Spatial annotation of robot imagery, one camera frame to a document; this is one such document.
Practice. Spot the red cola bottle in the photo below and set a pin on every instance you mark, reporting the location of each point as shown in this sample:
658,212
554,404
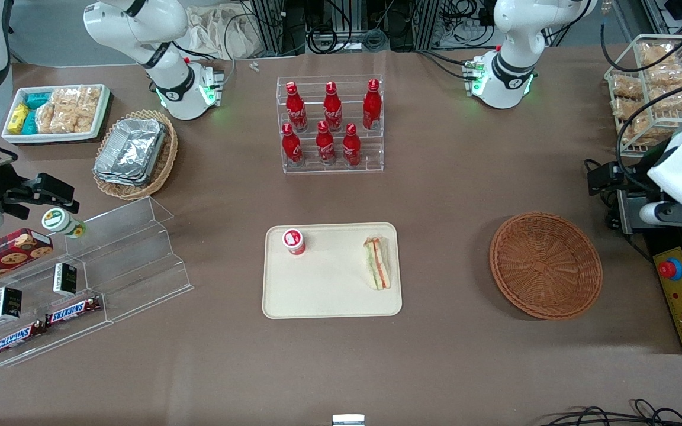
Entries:
333,109
291,147
351,148
325,145
372,106
296,109

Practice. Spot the cup with green white lid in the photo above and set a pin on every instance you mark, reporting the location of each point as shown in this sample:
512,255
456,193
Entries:
60,222

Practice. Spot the white rectangular snack tray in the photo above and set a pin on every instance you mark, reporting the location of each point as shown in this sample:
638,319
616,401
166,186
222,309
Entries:
15,137

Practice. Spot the snickers chocolate bar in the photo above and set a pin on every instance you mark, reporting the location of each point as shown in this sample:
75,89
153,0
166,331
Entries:
74,311
18,338

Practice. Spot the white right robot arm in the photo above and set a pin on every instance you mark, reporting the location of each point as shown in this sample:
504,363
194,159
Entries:
166,71

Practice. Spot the beige plastic tray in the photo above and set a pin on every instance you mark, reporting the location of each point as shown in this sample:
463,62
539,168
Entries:
329,284

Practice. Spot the clear acrylic bottle rack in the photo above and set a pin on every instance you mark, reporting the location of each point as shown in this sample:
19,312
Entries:
370,151

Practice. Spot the grey metal box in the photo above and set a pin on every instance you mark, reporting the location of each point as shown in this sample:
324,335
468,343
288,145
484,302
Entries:
631,216

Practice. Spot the red plaid cookie box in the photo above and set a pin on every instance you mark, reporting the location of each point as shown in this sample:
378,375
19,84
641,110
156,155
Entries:
3,254

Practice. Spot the stack of foil containers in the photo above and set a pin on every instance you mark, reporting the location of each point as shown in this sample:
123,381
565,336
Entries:
131,151

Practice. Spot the triangular sandwich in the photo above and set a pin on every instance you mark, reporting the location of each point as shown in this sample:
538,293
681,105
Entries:
378,263

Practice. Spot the small black box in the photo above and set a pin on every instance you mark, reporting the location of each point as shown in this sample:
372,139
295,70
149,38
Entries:
65,279
7,303

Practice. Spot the oval tan wicker basket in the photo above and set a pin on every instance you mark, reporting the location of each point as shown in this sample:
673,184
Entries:
166,160

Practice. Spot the red cup with white lid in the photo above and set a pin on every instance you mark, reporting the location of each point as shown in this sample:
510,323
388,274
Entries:
293,241

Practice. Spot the yellow snack pack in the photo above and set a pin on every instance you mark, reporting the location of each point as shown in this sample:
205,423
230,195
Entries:
18,118

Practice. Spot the bagged rice cracker pack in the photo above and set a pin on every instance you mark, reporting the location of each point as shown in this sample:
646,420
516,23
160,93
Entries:
658,54
675,99
628,87
640,133
625,109
666,76

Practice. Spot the clear acrylic stepped shelf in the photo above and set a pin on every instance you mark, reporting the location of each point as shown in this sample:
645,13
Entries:
39,349
140,266

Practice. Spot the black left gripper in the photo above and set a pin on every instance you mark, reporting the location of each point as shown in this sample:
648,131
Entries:
627,177

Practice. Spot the round brown wicker basket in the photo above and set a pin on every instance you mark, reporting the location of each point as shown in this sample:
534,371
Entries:
545,266

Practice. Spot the beige cloth bag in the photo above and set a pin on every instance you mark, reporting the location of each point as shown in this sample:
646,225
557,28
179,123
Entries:
216,32

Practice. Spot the teal snack pack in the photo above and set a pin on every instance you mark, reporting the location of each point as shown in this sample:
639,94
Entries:
31,122
38,99

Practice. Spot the clear rice cracker pack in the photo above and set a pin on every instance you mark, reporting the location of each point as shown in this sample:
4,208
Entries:
64,120
89,96
66,97
84,120
46,118

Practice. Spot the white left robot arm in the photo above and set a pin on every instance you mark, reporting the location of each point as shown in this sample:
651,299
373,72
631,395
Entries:
510,65

